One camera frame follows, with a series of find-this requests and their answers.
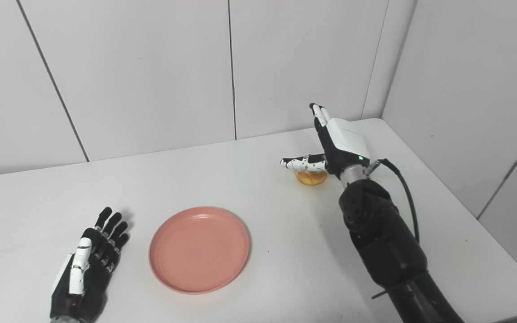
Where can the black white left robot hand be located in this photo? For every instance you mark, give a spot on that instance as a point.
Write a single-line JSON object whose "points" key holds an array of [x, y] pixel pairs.
{"points": [[90, 273]]}

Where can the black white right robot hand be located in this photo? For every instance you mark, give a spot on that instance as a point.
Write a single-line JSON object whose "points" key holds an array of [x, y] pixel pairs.
{"points": [[339, 143]]}

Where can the golden cream puff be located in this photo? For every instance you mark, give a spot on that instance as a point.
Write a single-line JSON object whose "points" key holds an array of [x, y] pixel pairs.
{"points": [[311, 178]]}

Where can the pink round plate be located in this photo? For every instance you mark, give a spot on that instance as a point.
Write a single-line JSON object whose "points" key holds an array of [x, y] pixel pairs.
{"points": [[199, 249]]}

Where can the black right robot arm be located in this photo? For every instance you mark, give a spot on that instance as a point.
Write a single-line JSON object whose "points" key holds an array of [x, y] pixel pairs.
{"points": [[384, 242]]}

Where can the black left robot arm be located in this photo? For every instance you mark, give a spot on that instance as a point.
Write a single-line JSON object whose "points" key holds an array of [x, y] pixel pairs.
{"points": [[67, 320]]}

